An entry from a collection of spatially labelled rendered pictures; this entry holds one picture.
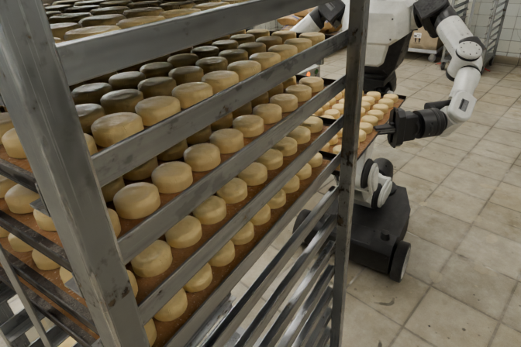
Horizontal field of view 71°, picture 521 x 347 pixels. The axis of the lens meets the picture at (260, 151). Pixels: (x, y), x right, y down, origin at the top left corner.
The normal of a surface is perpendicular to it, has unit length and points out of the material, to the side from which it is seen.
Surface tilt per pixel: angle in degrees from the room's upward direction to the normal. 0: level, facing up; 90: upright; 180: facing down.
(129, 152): 90
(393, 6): 45
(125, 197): 0
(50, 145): 90
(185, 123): 90
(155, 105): 0
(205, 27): 90
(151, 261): 0
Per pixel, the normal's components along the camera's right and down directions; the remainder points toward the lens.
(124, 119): -0.05, -0.88
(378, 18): -0.55, 0.43
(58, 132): 0.84, 0.22
